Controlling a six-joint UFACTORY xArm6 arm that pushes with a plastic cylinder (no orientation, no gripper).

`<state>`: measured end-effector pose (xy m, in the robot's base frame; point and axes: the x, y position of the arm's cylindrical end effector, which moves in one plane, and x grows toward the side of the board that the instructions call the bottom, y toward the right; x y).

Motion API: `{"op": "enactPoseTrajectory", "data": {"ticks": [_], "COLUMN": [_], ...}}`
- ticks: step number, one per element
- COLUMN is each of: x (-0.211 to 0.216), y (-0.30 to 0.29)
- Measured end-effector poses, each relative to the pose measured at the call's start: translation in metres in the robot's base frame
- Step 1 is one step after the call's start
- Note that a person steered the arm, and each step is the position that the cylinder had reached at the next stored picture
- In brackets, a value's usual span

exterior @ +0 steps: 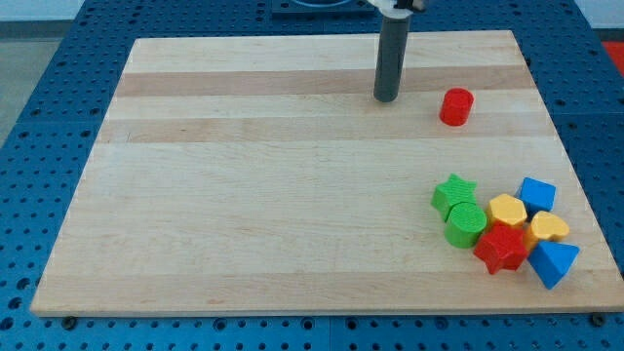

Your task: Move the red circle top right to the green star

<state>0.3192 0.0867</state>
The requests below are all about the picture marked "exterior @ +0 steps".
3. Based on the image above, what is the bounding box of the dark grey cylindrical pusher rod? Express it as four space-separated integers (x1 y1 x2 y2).
373 17 409 103

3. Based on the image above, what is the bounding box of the wooden board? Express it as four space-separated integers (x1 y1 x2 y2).
30 30 623 317

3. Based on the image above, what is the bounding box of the green star block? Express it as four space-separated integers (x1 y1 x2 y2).
431 174 477 222

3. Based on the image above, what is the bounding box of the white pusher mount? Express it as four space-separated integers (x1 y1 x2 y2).
367 0 425 19

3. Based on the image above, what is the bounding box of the red star block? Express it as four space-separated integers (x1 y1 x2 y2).
474 224 528 275

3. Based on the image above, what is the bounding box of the yellow hexagon block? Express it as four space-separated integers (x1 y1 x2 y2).
486 193 527 228

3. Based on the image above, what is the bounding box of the green cylinder block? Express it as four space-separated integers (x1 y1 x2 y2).
444 203 488 249

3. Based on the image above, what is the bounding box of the blue cube block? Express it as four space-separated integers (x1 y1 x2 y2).
516 177 557 216

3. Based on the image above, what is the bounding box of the dark blue base plate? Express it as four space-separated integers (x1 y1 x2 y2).
269 0 376 18

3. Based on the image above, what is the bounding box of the yellow heart block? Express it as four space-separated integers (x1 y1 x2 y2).
523 211 570 252

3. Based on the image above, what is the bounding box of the blue triangle block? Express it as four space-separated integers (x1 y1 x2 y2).
527 241 580 290

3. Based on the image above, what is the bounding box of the red cylinder block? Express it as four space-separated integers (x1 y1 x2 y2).
439 88 474 127

